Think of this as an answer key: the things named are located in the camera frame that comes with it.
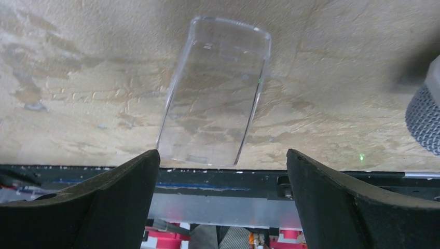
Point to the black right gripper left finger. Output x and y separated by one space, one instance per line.
109 210

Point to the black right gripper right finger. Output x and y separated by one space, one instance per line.
363 209

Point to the clear plastic metronome cover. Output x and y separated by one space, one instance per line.
214 92

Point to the white recorder flute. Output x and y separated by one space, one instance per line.
422 114

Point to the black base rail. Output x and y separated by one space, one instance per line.
39 180

